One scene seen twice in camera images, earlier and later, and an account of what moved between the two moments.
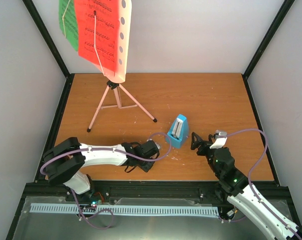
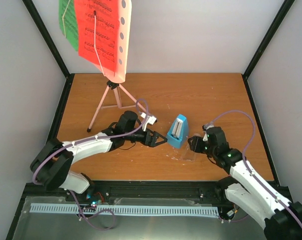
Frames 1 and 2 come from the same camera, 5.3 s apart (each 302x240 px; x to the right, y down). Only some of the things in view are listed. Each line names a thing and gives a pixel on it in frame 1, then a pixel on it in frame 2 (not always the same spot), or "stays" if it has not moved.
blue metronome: x=178 y=133 stays
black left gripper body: x=145 y=167 → x=143 y=139
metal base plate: x=232 y=223 stays
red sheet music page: x=107 y=31 stays
